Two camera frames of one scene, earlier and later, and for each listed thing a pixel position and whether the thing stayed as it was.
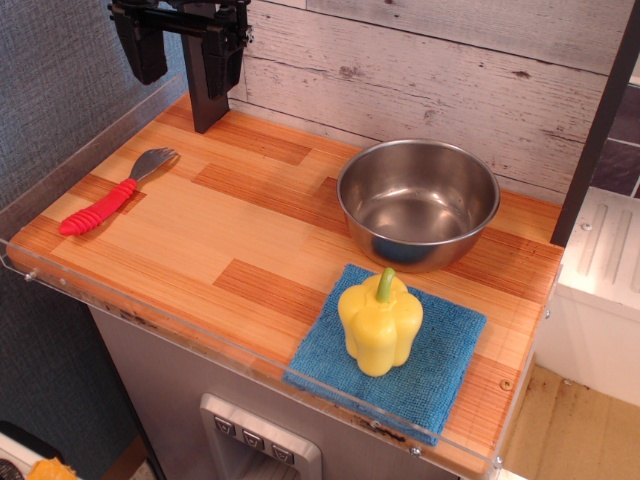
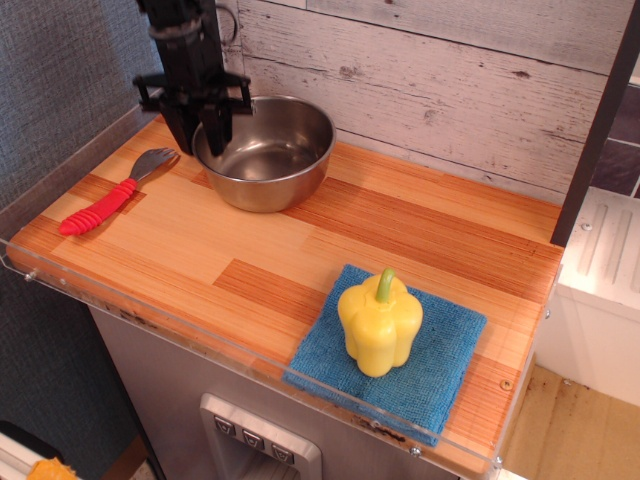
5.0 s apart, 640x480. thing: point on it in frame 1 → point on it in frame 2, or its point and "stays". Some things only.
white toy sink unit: x=591 y=331 stays
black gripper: x=145 y=49 → x=191 y=81
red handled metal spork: x=84 y=220 stays
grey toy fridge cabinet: x=212 y=414 stays
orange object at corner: x=51 y=469 stays
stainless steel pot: x=417 y=204 → x=277 y=158
